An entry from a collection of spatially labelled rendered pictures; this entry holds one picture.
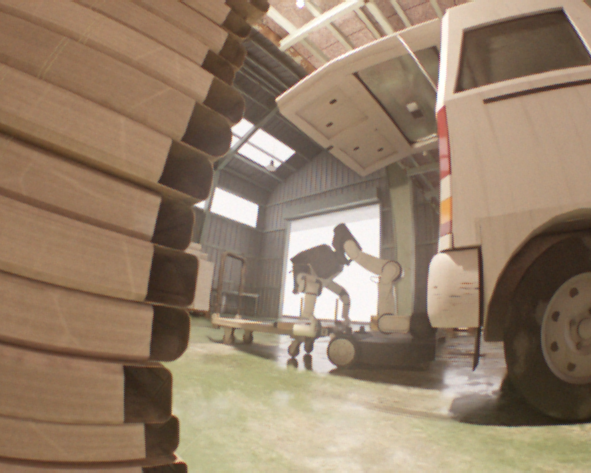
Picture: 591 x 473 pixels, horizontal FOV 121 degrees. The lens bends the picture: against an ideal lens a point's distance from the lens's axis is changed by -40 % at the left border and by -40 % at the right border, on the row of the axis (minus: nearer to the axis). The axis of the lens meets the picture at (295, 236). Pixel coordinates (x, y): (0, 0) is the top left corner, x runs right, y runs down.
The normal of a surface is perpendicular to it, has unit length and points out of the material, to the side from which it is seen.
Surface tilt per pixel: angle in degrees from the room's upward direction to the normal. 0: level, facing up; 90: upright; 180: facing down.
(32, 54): 90
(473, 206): 90
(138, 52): 90
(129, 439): 90
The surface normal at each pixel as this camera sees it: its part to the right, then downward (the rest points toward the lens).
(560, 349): -0.72, -0.21
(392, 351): -0.46, -0.27
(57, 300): 0.75, -0.11
